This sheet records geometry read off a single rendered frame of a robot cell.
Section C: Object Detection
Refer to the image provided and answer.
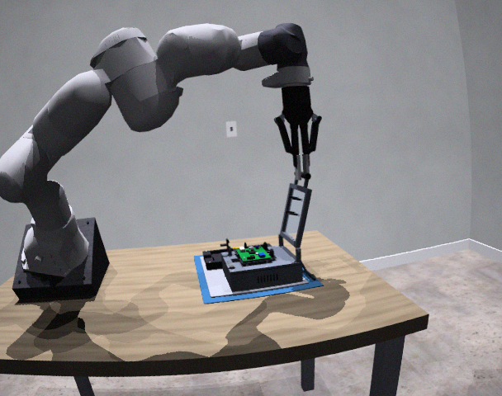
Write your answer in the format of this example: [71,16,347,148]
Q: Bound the green circuit board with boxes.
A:
[236,245,271,262]

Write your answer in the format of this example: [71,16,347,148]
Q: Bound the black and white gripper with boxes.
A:
[274,86,322,181]

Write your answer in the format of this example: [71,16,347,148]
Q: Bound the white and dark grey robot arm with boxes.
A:
[0,23,314,277]

